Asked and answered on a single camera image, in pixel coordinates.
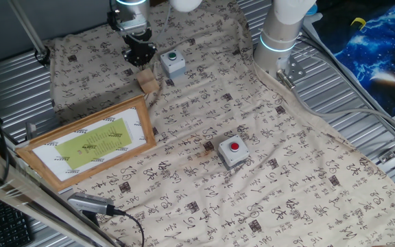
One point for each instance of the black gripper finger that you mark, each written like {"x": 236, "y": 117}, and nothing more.
{"x": 132, "y": 57}
{"x": 148, "y": 55}

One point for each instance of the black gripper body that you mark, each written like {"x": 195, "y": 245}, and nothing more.
{"x": 137, "y": 42}

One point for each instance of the light wooden cube block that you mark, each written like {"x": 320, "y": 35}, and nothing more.
{"x": 147, "y": 82}

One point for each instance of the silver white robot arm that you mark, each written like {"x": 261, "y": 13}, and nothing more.
{"x": 279, "y": 34}

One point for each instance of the small yellow object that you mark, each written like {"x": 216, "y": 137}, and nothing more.
{"x": 359, "y": 21}

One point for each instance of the grey box green button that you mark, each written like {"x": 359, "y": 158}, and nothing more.
{"x": 173, "y": 67}

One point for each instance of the black pole clamp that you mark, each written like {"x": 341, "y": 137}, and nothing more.
{"x": 43, "y": 56}

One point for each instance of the silver metal pole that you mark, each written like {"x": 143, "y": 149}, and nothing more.
{"x": 29, "y": 29}

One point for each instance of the grey box red button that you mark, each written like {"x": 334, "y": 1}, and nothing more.
{"x": 228, "y": 156}

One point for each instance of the beige calligraphy print cloth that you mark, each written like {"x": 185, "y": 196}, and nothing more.
{"x": 252, "y": 188}

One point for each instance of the black computer keyboard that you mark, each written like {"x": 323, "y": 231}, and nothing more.
{"x": 5, "y": 226}

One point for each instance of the blue space print mat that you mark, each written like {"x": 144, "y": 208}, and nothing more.
{"x": 372, "y": 58}

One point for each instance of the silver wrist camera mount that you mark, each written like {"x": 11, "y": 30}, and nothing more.
{"x": 132, "y": 25}

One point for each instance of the wooden picture frame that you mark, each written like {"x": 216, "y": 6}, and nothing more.
{"x": 91, "y": 144}

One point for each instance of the small metal clamp bracket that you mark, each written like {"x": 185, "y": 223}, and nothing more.
{"x": 31, "y": 130}

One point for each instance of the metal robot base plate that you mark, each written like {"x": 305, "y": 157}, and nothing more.
{"x": 295, "y": 70}

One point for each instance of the silver camera on stand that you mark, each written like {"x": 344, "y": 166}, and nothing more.
{"x": 87, "y": 202}

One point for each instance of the black camera stand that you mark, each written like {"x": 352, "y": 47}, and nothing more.
{"x": 91, "y": 217}

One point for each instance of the aluminium frame beam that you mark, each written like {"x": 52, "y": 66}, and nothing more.
{"x": 12, "y": 182}

